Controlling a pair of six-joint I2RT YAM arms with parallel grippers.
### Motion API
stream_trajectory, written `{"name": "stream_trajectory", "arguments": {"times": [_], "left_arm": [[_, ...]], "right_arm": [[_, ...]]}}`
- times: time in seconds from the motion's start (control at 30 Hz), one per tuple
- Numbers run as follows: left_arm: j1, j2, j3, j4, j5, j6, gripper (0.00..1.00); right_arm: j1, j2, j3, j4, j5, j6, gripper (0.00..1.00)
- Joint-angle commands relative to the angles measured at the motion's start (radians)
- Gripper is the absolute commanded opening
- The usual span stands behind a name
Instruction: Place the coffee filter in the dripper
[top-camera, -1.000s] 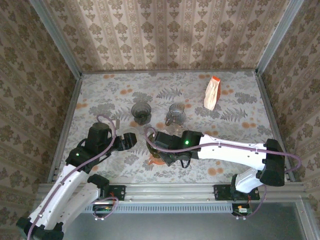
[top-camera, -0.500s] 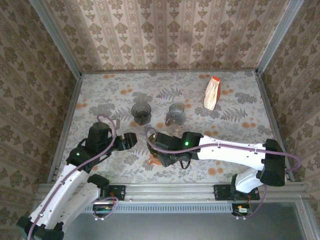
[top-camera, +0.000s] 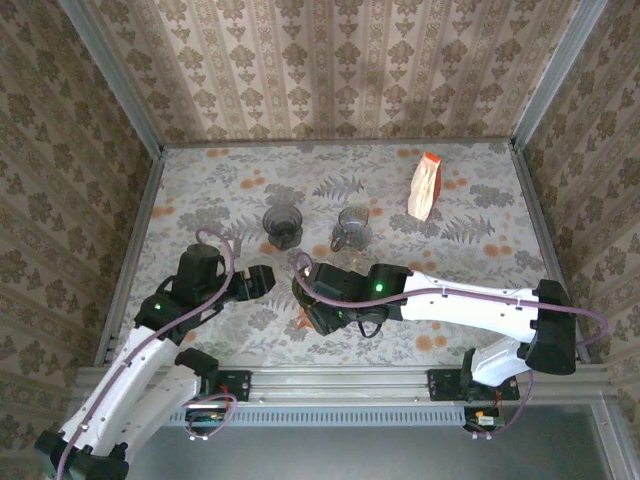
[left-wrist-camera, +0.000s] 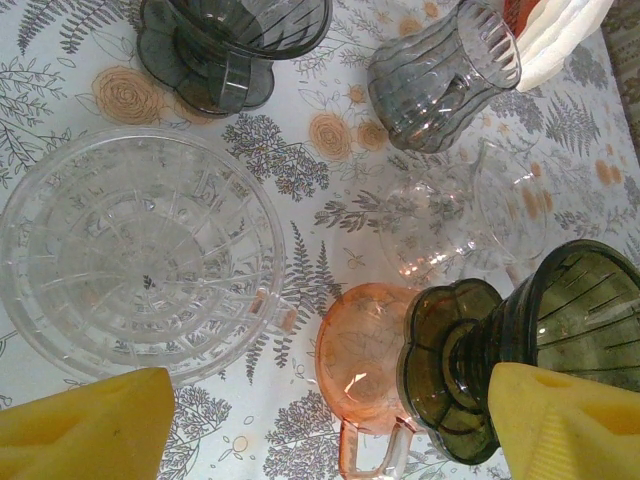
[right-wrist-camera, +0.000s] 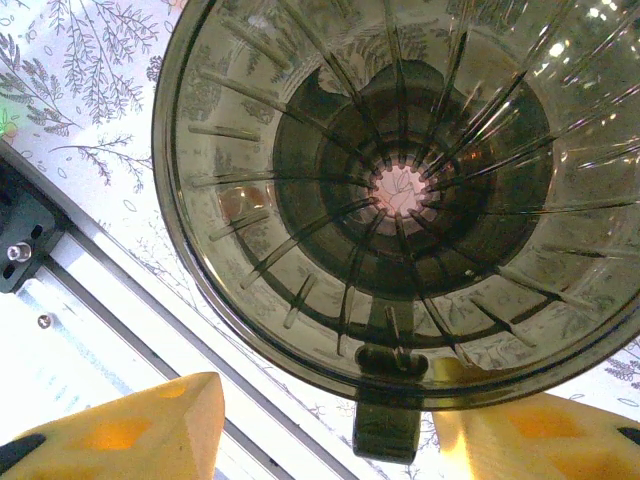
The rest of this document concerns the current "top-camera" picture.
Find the clear glass carafe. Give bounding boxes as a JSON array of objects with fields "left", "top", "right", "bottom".
[{"left": 329, "top": 247, "right": 376, "bottom": 274}]

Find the grey translucent handled dripper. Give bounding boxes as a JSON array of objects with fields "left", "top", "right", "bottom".
[{"left": 328, "top": 205, "right": 374, "bottom": 254}]

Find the white orange filter bag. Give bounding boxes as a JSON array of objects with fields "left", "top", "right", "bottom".
[{"left": 407, "top": 151, "right": 443, "bottom": 221}]

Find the dark glass cup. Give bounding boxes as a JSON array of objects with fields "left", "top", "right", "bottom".
[{"left": 261, "top": 204, "right": 305, "bottom": 250}]

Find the aluminium extrusion mounting beam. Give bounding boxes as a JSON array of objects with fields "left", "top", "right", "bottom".
[{"left": 74, "top": 366, "right": 614, "bottom": 404}]

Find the floral patterned tablecloth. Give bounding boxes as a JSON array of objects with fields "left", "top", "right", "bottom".
[{"left": 110, "top": 143, "right": 576, "bottom": 367}]

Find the green circuit board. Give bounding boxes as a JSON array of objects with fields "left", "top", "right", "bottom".
[
  {"left": 183, "top": 407, "right": 227, "bottom": 432},
  {"left": 462, "top": 407, "right": 507, "bottom": 432}
]

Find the aluminium table edge rail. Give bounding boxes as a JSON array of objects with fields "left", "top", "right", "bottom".
[
  {"left": 94, "top": 149, "right": 166, "bottom": 366},
  {"left": 160, "top": 139, "right": 516, "bottom": 149},
  {"left": 509, "top": 142, "right": 594, "bottom": 364}
]

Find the grey slotted cable duct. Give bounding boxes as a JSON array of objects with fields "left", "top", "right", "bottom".
[{"left": 162, "top": 403, "right": 474, "bottom": 427}]

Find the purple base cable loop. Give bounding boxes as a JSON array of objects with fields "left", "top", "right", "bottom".
[
  {"left": 468, "top": 369, "right": 535, "bottom": 442},
  {"left": 185, "top": 393, "right": 238, "bottom": 442}
]

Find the aluminium frame post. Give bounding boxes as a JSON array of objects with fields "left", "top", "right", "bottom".
[
  {"left": 510, "top": 0, "right": 615, "bottom": 151},
  {"left": 55, "top": 0, "right": 166, "bottom": 159}
]

